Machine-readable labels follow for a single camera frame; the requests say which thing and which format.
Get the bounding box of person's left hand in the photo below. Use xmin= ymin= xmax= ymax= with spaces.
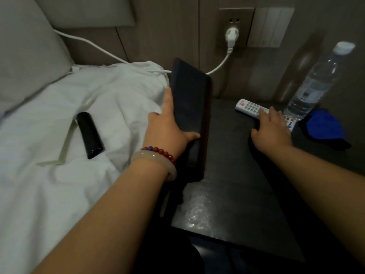
xmin=142 ymin=87 xmax=201 ymax=160

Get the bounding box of person's right hand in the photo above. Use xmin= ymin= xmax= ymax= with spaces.
xmin=251 ymin=106 xmax=293 ymax=156

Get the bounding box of white remote control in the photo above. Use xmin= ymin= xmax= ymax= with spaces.
xmin=235 ymin=99 xmax=298 ymax=132

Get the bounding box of black rectangular tray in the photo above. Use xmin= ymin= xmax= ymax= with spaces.
xmin=168 ymin=57 xmax=213 ymax=183

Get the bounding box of person's right forearm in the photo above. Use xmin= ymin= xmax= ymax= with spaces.
xmin=266 ymin=144 xmax=365 ymax=267

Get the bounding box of person's left forearm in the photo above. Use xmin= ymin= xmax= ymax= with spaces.
xmin=32 ymin=159 xmax=171 ymax=274

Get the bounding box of pale jade bangle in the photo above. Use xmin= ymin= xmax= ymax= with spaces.
xmin=131 ymin=151 xmax=177 ymax=182

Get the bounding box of blue cloth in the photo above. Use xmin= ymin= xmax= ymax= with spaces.
xmin=302 ymin=108 xmax=352 ymax=151

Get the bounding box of clear plastic water bottle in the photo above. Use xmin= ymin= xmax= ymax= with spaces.
xmin=283 ymin=41 xmax=356 ymax=122

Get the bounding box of white power plug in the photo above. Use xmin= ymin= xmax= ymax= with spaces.
xmin=225 ymin=27 xmax=240 ymax=53

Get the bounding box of black remote control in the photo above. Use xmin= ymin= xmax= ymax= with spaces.
xmin=76 ymin=112 xmax=105 ymax=160

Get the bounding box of white bed sheet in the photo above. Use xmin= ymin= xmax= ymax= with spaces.
xmin=0 ymin=61 xmax=172 ymax=274

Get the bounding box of grey padded headboard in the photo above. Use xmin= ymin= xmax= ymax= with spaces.
xmin=32 ymin=0 xmax=136 ymax=29

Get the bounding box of grey pillow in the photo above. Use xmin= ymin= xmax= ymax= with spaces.
xmin=0 ymin=0 xmax=75 ymax=115

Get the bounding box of red bead bracelet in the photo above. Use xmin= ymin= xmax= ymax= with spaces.
xmin=141 ymin=146 xmax=176 ymax=166

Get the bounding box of wall light switch panel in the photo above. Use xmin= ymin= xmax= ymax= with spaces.
xmin=247 ymin=7 xmax=295 ymax=49

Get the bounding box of wall socket plate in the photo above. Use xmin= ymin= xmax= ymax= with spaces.
xmin=218 ymin=7 xmax=255 ymax=49

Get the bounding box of beige strap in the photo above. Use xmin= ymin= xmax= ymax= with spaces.
xmin=36 ymin=118 xmax=79 ymax=168

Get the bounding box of white power cable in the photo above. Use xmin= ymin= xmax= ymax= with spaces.
xmin=53 ymin=29 xmax=232 ymax=76

